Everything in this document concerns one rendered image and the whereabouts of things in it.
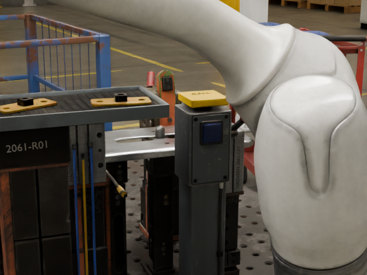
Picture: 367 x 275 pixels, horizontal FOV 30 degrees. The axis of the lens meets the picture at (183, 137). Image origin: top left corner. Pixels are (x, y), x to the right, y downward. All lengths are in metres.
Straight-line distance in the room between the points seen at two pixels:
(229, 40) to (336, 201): 0.20
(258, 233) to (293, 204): 1.12
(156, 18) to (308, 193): 0.21
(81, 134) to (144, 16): 0.53
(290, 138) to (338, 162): 0.04
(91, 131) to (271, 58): 0.51
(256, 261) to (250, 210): 0.30
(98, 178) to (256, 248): 0.57
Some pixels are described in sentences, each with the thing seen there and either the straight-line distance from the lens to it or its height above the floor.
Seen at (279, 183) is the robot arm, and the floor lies 1.19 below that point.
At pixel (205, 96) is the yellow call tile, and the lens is 1.02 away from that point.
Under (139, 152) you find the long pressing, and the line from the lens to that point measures 1.28.
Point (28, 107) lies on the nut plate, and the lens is 0.96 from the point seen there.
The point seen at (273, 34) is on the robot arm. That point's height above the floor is 1.29.
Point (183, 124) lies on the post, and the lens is 1.02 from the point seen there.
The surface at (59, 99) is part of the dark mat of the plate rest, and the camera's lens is 1.02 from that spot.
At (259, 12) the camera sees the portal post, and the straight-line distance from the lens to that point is 5.20.
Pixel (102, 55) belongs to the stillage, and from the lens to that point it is 3.36.
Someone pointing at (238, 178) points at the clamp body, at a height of 0.97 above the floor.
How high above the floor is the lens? 1.38
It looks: 16 degrees down
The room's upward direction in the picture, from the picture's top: straight up
